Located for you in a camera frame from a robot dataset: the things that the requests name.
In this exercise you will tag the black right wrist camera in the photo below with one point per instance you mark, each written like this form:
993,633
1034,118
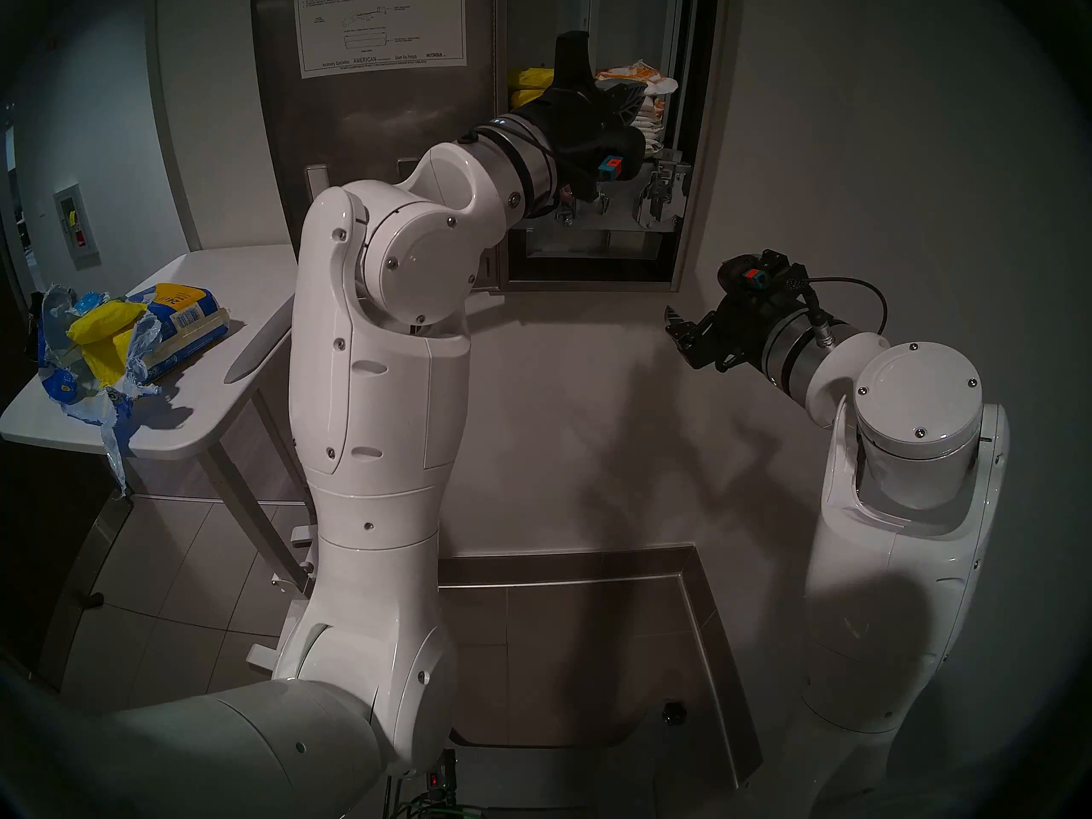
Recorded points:
755,273

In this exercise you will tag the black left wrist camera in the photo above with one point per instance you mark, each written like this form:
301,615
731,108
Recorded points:
621,156

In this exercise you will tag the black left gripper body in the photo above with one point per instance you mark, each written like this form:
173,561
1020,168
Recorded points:
576,126

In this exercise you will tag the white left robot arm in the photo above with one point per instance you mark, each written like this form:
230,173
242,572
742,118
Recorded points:
375,442

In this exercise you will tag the white table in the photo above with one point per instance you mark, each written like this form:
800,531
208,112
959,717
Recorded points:
239,280

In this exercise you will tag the white pad orange flower print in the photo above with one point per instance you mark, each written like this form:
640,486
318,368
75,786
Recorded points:
661,86
627,71

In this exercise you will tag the chrome dispenser lever mechanism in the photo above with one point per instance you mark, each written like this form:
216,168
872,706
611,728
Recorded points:
589,212
661,196

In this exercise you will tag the black power box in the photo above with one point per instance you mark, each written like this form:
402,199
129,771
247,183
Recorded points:
439,779

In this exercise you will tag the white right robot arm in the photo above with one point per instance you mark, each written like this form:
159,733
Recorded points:
904,553

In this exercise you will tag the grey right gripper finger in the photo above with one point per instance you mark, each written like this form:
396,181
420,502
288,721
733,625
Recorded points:
693,341

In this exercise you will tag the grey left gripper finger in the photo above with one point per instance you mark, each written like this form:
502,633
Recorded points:
623,95
636,116

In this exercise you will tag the yellow wrapped pad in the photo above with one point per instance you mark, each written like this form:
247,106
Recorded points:
531,78
527,98
102,322

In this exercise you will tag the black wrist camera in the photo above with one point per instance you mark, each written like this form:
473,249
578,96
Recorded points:
621,156
755,273

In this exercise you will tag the blue pad package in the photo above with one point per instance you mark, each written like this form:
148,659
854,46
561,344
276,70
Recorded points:
183,327

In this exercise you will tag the black round knob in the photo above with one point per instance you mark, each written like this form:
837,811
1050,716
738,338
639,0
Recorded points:
674,712

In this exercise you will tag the dark robot base platform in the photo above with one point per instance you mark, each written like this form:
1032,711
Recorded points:
554,783

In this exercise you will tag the white instruction sheet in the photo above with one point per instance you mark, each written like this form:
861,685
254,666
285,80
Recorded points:
380,24

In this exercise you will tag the stainless steel dispenser cabinet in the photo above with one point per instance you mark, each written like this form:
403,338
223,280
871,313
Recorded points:
706,143

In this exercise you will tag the stainless steel dispenser door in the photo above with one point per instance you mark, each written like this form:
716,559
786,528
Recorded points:
367,118

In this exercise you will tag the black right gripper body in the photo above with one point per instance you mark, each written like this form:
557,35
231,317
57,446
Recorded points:
746,335

